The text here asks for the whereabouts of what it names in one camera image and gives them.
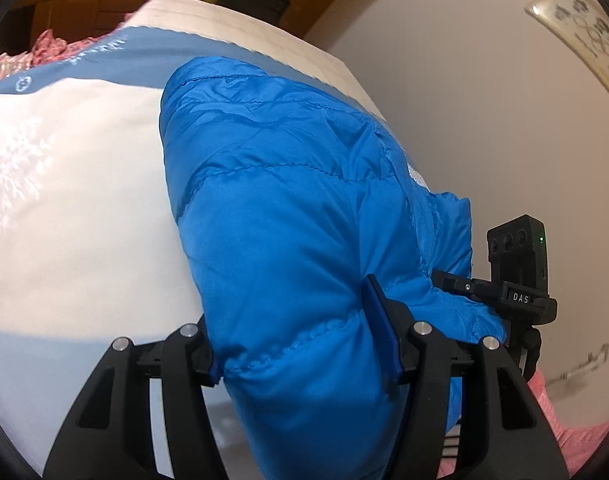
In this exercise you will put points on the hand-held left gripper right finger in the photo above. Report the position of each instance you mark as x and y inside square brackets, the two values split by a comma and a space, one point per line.
[384, 340]

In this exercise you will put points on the blue puffer jacket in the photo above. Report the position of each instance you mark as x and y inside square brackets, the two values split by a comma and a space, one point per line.
[294, 220]

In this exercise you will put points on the blue and white printed blanket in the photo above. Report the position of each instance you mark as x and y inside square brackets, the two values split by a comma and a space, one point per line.
[84, 185]

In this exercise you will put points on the wall poster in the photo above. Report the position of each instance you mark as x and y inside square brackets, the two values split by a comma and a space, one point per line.
[584, 30]

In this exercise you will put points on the red patterned cloth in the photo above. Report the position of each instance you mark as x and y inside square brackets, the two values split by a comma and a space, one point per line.
[54, 47]

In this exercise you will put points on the white mattress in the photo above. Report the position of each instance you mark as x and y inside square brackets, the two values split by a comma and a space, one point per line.
[224, 22]

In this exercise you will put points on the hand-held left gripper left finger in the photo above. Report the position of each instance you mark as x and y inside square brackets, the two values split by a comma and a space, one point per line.
[204, 355]

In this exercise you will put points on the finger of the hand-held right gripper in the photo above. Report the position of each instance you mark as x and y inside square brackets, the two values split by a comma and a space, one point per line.
[464, 287]

